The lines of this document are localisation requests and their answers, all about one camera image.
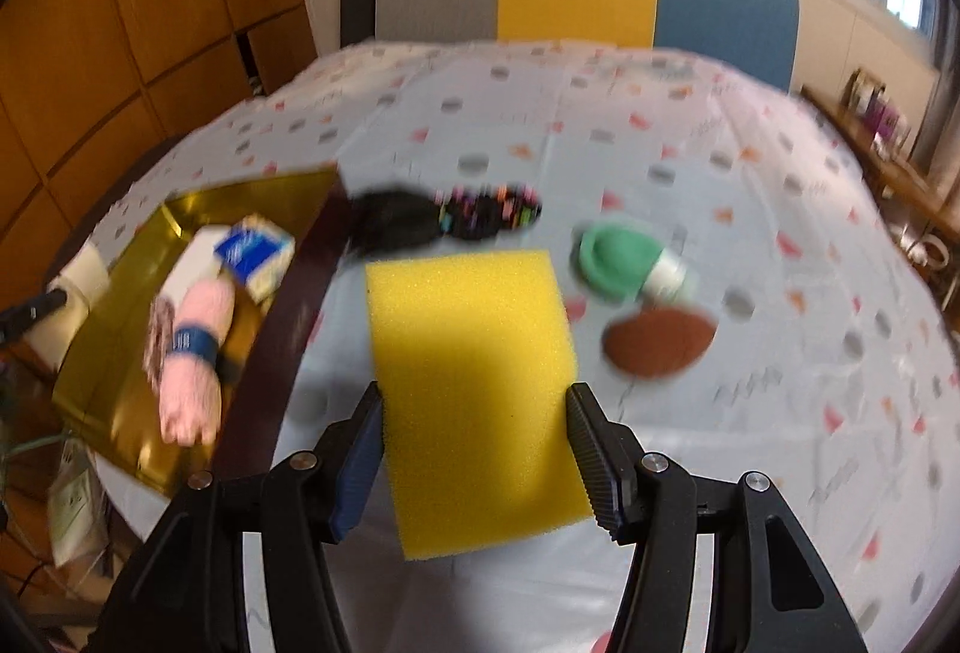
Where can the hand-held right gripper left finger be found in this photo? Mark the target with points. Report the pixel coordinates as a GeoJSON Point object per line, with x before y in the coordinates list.
{"type": "Point", "coordinates": [356, 473]}

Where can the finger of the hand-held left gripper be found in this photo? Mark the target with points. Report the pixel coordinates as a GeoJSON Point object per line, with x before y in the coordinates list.
{"type": "Point", "coordinates": [34, 315]}

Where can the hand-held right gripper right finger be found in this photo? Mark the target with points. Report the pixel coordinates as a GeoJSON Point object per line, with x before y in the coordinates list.
{"type": "Point", "coordinates": [596, 465]}

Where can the gold tin box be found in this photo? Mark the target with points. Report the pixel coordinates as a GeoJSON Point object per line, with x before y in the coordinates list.
{"type": "Point", "coordinates": [120, 360]}

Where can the satin pink brown scrunchie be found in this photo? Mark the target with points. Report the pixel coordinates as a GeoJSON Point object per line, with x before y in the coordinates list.
{"type": "Point", "coordinates": [157, 342]}

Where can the brown round powder puff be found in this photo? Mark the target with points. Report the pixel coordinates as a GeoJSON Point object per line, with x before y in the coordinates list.
{"type": "Point", "coordinates": [656, 345]}

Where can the yellow sponge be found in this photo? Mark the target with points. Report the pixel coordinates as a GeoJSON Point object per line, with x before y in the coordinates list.
{"type": "Point", "coordinates": [465, 383]}

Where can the white sponge block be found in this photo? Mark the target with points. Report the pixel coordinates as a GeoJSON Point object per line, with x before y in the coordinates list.
{"type": "Point", "coordinates": [191, 263]}

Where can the pink towel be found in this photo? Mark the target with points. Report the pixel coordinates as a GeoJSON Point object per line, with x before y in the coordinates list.
{"type": "Point", "coordinates": [191, 390]}

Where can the green capped white bottle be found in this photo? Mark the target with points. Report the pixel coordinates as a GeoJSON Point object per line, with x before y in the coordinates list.
{"type": "Point", "coordinates": [615, 263]}

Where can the blue tissue pack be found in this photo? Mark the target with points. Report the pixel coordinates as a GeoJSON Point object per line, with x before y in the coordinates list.
{"type": "Point", "coordinates": [251, 252]}

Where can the black wig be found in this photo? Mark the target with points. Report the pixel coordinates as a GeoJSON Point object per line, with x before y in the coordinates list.
{"type": "Point", "coordinates": [394, 222]}

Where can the clear plastic bag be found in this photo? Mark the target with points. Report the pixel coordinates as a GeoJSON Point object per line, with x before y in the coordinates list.
{"type": "Point", "coordinates": [75, 503]}

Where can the wooden wardrobe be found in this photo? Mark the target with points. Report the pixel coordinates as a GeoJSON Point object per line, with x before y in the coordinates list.
{"type": "Point", "coordinates": [135, 8]}

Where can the white round container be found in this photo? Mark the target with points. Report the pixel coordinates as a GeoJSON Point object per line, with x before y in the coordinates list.
{"type": "Point", "coordinates": [922, 249]}

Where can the wooden bedside table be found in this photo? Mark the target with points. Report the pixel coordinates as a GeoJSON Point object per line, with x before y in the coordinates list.
{"type": "Point", "coordinates": [900, 180]}

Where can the purple box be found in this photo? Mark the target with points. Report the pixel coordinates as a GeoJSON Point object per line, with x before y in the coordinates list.
{"type": "Point", "coordinates": [883, 120]}

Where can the small cardboard box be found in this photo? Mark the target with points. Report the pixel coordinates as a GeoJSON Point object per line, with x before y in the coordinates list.
{"type": "Point", "coordinates": [862, 90]}

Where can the grey sheer curtain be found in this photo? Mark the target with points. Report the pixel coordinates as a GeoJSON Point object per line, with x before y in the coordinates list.
{"type": "Point", "coordinates": [946, 90]}

